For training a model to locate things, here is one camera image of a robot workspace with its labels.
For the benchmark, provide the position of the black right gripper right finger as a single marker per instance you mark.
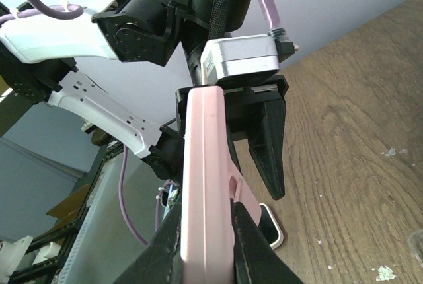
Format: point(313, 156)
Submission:
point(254, 260)

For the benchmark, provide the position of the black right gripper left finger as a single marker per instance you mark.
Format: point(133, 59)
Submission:
point(161, 261)

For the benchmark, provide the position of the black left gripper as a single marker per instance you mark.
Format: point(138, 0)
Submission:
point(260, 117)

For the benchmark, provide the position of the phone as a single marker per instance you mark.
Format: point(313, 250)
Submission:
point(211, 181)
point(270, 228)

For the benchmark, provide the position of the clear phone case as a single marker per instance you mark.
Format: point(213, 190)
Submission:
point(415, 242)

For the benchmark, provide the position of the phone in light pink case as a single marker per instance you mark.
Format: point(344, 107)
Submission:
point(270, 228)

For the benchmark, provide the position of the light blue slotted cable duct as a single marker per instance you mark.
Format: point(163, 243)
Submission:
point(88, 253)

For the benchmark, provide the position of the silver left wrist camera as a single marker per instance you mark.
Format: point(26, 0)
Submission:
point(238, 61)

